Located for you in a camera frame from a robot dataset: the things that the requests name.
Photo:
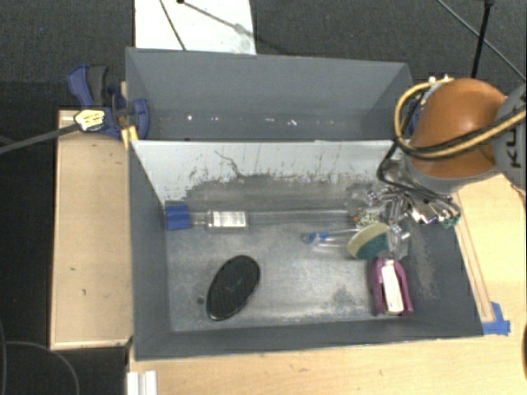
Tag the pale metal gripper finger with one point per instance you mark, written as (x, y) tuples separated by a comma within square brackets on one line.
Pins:
[(397, 241), (369, 201)]

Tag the small clear tube blue tip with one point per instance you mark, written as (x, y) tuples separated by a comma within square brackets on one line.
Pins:
[(325, 238)]

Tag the clear tube with blue cap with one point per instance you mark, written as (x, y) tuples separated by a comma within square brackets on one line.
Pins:
[(230, 219)]

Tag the black oval brush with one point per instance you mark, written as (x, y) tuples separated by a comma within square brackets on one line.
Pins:
[(232, 288)]

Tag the grey metal bin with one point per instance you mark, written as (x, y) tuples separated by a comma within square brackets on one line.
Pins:
[(288, 270)]

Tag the pale wood board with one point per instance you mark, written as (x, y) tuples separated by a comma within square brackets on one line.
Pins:
[(90, 241)]

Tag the round yellow and green sponge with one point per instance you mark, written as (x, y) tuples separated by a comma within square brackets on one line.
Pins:
[(368, 242)]

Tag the purple and white stapler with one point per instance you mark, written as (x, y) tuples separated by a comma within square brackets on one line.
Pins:
[(391, 288)]

